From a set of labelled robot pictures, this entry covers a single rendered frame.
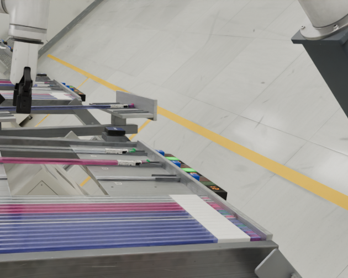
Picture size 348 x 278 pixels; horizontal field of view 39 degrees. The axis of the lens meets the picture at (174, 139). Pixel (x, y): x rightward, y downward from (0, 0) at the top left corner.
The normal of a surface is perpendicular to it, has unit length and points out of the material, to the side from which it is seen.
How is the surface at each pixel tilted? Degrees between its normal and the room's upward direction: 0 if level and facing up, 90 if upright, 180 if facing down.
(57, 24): 90
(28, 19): 84
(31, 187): 90
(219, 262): 90
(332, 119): 0
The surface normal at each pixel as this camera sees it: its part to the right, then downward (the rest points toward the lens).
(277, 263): 0.39, 0.23
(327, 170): -0.59, -0.68
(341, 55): -0.69, 0.70
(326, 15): -0.33, 0.69
